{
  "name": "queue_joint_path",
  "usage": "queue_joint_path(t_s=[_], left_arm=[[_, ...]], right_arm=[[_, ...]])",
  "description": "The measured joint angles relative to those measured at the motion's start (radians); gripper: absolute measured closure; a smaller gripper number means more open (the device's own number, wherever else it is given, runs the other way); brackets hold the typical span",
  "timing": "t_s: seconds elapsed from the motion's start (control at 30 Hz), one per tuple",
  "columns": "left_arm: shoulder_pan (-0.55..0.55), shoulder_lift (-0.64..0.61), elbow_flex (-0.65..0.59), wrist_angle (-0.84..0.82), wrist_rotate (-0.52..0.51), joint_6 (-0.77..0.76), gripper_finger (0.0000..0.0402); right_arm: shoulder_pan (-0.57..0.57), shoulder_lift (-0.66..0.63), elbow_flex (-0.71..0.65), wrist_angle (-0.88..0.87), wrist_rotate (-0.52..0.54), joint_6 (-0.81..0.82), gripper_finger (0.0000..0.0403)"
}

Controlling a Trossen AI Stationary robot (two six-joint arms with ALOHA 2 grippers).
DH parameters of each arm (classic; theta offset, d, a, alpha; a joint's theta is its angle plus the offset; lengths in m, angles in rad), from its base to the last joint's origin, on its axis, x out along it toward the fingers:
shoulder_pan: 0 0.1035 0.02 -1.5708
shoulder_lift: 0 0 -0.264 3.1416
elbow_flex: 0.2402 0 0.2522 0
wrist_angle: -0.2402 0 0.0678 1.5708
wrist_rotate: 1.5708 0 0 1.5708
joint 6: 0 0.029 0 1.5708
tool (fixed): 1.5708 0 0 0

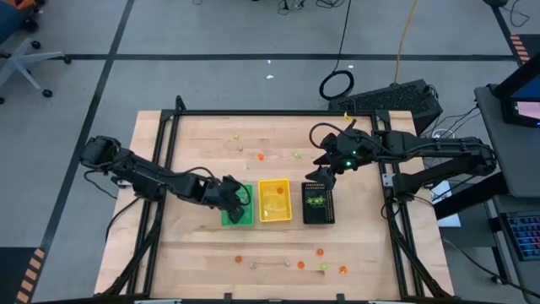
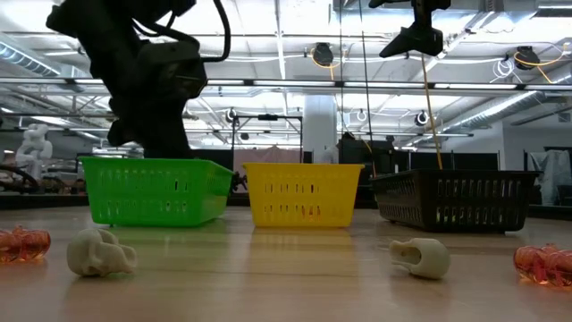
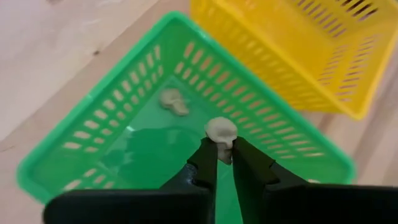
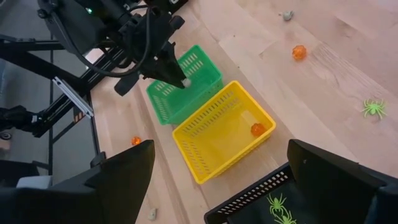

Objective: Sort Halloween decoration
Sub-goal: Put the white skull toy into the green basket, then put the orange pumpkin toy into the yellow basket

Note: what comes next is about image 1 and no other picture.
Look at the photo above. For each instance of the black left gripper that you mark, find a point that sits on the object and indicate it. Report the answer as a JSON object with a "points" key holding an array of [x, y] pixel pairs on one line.
{"points": [[225, 194]]}

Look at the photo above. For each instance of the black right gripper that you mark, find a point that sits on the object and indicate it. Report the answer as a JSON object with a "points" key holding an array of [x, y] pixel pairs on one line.
{"points": [[352, 145]]}

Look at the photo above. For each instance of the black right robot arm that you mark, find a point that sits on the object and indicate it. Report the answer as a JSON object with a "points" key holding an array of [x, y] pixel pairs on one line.
{"points": [[443, 145]]}

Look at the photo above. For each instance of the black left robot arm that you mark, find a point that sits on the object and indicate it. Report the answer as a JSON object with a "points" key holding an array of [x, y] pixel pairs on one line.
{"points": [[169, 181]]}

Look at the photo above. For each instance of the green plastic basket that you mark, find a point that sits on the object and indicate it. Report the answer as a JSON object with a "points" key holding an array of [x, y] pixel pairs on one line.
{"points": [[249, 215]]}

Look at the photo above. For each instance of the yellow plastic basket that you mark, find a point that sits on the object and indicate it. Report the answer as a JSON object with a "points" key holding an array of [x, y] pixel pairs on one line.
{"points": [[270, 211]]}

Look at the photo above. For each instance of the black plastic basket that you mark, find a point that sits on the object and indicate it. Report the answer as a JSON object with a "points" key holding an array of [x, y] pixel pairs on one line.
{"points": [[318, 215]]}

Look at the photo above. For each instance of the white paper sheet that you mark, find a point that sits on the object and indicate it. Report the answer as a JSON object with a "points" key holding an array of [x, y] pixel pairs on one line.
{"points": [[451, 220]]}

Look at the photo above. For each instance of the black metal beam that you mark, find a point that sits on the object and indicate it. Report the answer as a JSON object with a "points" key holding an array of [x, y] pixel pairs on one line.
{"points": [[468, 197]]}

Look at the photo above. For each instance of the grey desk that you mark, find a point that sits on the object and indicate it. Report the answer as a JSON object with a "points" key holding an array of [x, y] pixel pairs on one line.
{"points": [[523, 169]]}

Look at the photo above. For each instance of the black computer monitor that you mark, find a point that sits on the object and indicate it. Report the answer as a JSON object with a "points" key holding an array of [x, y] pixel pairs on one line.
{"points": [[523, 107]]}

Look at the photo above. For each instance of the backlit black keyboard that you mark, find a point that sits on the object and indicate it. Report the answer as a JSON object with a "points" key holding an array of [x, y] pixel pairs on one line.
{"points": [[525, 234]]}

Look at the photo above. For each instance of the blue office chair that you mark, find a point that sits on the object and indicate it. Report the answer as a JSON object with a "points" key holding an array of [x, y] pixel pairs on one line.
{"points": [[21, 63]]}

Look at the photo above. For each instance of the black metal table frame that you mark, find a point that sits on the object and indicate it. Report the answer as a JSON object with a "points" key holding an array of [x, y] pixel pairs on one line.
{"points": [[270, 112]]}

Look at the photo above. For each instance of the black frame clamp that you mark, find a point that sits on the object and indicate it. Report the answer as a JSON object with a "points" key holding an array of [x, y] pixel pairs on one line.
{"points": [[341, 297], [228, 297]]}

